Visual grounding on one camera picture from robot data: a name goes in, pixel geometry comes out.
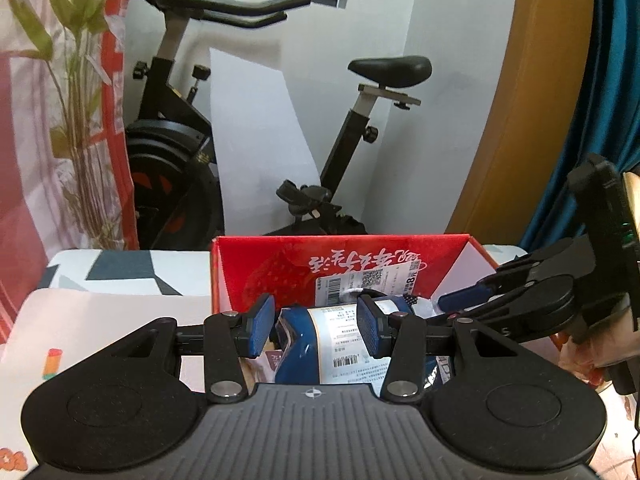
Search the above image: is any blue curtain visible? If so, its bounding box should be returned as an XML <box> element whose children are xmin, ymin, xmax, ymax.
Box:
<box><xmin>517</xmin><ymin>0</ymin><xmax>640</xmax><ymax>256</ymax></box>

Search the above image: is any grey geometric patterned tablecloth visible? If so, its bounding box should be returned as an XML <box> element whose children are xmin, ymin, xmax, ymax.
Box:
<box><xmin>42</xmin><ymin>244</ymin><xmax>640</xmax><ymax>480</ymax></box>

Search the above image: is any person's right hand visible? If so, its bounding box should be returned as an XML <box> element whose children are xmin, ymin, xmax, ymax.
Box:
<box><xmin>556</xmin><ymin>342</ymin><xmax>613</xmax><ymax>390</ymax></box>

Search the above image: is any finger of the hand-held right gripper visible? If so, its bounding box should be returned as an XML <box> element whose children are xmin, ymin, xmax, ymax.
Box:
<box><xmin>438</xmin><ymin>236</ymin><xmax>596</xmax><ymax>313</ymax></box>
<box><xmin>426</xmin><ymin>287</ymin><xmax>531</xmax><ymax>348</ymax></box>

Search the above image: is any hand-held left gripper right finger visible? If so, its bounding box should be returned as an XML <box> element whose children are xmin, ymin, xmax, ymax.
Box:
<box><xmin>356</xmin><ymin>294</ymin><xmax>526</xmax><ymax>404</ymax></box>

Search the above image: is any wooden door frame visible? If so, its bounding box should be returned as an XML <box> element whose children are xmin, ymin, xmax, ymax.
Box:
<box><xmin>445</xmin><ymin>0</ymin><xmax>596</xmax><ymax>246</ymax></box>

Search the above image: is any red cardboard box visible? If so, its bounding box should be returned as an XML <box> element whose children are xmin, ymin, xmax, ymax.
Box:
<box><xmin>209</xmin><ymin>232</ymin><xmax>501</xmax><ymax>321</ymax></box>

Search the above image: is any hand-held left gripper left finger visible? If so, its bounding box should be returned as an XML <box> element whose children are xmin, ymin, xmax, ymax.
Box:
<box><xmin>112</xmin><ymin>294</ymin><xmax>277</xmax><ymax>404</ymax></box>

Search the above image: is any black exercise bike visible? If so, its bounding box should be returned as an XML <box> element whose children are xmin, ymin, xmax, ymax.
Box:
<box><xmin>122</xmin><ymin>0</ymin><xmax>433</xmax><ymax>251</ymax></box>

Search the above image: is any white board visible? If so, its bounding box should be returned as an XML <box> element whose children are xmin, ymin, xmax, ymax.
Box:
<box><xmin>209</xmin><ymin>47</ymin><xmax>326</xmax><ymax>238</ymax></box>

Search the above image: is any pink packet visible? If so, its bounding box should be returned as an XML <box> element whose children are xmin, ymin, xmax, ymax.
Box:
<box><xmin>242</xmin><ymin>350</ymin><xmax>281</xmax><ymax>386</ymax></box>

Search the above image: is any pink printed backdrop cloth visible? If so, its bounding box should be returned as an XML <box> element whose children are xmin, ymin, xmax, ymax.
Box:
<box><xmin>0</xmin><ymin>0</ymin><xmax>141</xmax><ymax>346</ymax></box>

